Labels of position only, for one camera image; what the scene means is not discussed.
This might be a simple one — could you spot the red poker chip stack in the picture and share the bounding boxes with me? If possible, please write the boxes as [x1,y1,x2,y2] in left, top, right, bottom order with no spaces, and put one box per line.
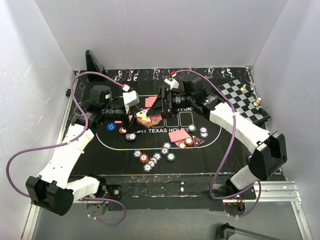
[139,153,149,164]

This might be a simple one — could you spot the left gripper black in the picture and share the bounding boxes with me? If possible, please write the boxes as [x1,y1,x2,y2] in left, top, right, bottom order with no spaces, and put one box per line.
[102,104,148,133]

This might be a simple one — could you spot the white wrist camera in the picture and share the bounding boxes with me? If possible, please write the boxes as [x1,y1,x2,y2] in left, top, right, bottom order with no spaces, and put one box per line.
[122,90,140,107]
[164,78,179,90]

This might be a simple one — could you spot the blue poker chip stack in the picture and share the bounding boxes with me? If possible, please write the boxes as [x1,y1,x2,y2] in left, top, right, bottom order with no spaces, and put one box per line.
[143,152,161,172]

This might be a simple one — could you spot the white chess piece tall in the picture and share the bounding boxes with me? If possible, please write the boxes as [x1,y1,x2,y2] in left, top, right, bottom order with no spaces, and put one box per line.
[240,84,246,92]

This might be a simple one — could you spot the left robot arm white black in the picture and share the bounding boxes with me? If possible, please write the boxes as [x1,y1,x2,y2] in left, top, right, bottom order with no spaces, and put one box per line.
[25,85,140,216]

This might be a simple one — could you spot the red playing card deck box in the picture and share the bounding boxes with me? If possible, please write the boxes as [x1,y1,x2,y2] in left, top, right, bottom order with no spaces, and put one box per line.
[136,109,162,127]

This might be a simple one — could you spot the green poker chip stack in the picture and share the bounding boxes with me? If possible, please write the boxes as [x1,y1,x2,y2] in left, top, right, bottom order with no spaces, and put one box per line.
[166,153,176,162]

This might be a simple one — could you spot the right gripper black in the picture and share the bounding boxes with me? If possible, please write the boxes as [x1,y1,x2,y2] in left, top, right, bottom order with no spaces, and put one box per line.
[146,85,195,120]

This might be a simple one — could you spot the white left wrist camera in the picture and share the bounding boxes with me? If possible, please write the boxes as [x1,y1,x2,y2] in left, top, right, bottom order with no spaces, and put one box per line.
[122,90,140,107]

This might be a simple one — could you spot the black case bottom corner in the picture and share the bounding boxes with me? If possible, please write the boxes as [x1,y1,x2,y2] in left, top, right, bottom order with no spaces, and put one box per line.
[215,223,277,240]

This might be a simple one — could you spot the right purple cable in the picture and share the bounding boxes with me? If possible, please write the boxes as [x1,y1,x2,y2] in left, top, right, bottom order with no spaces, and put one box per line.
[171,69,263,218]

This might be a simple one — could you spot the blue round blind button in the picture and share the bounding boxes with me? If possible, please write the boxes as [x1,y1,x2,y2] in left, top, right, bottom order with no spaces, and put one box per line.
[106,122,117,132]

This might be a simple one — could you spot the black card shoe holder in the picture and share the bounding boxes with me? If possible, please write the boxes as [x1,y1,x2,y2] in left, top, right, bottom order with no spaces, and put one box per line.
[85,50,107,82]

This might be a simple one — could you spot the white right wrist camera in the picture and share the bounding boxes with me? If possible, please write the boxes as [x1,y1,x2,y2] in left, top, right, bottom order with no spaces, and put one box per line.
[164,78,179,90]

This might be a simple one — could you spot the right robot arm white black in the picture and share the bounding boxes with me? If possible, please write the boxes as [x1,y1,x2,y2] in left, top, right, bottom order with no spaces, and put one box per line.
[146,75,288,200]

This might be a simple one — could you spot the black silver chess board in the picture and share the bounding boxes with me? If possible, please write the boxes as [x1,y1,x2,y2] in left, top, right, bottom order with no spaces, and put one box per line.
[218,79,271,126]

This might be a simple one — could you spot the red chips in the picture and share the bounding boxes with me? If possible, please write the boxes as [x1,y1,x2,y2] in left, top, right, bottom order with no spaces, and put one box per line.
[119,127,127,134]
[177,137,193,149]

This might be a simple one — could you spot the black triangular dealer button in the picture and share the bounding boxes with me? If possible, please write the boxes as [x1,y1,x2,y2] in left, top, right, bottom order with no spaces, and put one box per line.
[192,136,205,148]

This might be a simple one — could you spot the black poker felt mat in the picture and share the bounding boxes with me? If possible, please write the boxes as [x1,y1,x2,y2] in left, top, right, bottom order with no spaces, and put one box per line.
[74,79,251,176]

